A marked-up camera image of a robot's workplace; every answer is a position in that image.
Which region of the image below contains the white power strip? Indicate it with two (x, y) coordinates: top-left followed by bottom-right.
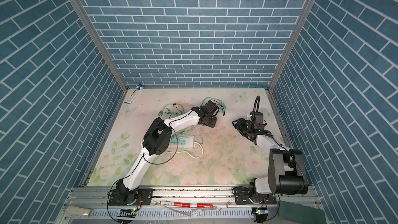
(169, 135), (194, 148)

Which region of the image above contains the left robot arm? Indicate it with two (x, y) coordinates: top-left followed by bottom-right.
(107, 99), (226, 206)

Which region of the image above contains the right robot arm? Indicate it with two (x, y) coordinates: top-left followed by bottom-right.
(232, 111), (309, 205)

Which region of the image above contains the blue white small box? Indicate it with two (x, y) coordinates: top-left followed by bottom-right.
(124, 85), (144, 105)

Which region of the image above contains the dark green cloth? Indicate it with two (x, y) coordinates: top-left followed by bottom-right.
(278, 201), (326, 224)

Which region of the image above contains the beige remote box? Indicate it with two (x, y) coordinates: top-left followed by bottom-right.
(65, 206), (92, 217)

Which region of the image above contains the light green usb cable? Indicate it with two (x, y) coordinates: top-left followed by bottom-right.
(158, 101), (200, 138)

